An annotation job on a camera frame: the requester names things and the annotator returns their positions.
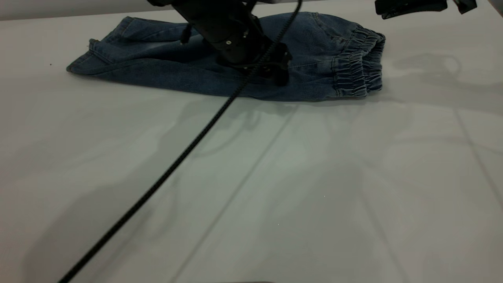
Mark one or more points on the speckled right gripper finger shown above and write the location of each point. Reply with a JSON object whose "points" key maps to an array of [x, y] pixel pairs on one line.
{"points": [[412, 7]]}

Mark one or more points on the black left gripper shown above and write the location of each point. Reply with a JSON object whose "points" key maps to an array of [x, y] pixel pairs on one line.
{"points": [[243, 45]]}

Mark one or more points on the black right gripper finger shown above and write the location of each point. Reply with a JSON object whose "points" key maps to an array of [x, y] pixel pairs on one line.
{"points": [[465, 5]]}

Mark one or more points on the blue denim pants with print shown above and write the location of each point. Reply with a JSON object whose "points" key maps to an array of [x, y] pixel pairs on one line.
{"points": [[334, 51]]}

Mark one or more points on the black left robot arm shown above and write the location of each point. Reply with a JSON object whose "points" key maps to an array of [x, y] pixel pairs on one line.
{"points": [[204, 10]]}

